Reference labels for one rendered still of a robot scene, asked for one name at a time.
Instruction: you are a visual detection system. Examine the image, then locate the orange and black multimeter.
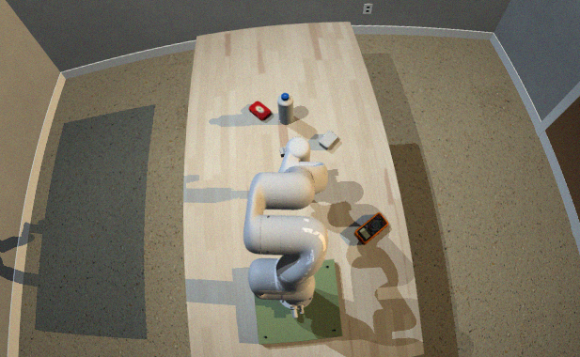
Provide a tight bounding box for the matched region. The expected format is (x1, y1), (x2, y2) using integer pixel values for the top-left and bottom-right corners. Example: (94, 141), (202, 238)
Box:
(354, 212), (388, 245)

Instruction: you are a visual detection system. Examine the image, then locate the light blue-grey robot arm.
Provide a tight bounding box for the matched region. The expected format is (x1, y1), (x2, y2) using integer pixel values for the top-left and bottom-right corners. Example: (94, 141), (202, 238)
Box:
(243, 137), (328, 318)

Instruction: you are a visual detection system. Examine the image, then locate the grey bottle with blue cap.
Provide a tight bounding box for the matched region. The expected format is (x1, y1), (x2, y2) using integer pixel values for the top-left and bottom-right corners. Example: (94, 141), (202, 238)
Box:
(277, 93), (294, 124)

